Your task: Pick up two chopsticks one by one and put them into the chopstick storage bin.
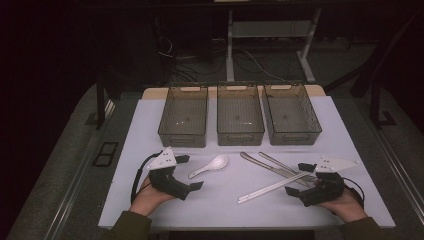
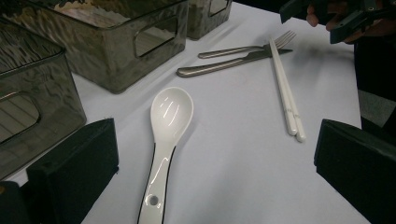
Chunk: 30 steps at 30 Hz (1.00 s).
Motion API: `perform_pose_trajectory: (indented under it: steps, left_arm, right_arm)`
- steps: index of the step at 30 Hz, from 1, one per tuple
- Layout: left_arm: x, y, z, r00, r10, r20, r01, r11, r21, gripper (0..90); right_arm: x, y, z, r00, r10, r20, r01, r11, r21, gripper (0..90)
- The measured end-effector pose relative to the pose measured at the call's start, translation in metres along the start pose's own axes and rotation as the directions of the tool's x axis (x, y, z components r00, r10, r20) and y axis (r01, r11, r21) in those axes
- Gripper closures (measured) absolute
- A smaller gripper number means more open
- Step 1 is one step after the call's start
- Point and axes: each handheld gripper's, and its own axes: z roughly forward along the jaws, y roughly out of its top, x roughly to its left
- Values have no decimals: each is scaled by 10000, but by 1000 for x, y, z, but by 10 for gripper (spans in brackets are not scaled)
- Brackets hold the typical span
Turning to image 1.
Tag bundle of black floor cables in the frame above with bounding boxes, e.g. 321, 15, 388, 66
154, 16, 228, 84

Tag metal floor rail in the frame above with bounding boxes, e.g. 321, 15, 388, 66
356, 99, 424, 214
43, 99, 118, 240

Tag black stand leg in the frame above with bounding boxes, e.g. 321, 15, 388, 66
369, 79, 398, 130
94, 71, 116, 131

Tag person's left hand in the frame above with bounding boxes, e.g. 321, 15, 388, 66
129, 176, 176, 217

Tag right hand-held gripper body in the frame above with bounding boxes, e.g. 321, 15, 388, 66
298, 155, 361, 208

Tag black floor socket frame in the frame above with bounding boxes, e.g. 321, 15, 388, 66
92, 141, 120, 168

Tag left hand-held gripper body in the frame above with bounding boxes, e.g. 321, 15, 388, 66
146, 147, 193, 202

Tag white table cover sheet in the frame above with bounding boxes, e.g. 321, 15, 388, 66
98, 95, 397, 231

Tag dark clear plastic basket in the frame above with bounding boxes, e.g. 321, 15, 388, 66
157, 82, 209, 149
262, 80, 323, 147
216, 81, 266, 147

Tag white metal desk frame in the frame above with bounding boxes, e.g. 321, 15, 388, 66
225, 8, 323, 84

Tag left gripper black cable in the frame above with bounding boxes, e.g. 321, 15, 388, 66
130, 151, 163, 205

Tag person's right hand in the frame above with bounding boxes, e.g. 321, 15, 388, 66
318, 186, 368, 224

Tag white floor cable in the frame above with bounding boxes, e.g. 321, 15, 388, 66
233, 48, 288, 83

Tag white ceramic spoon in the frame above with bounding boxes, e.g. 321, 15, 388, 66
187, 154, 230, 180

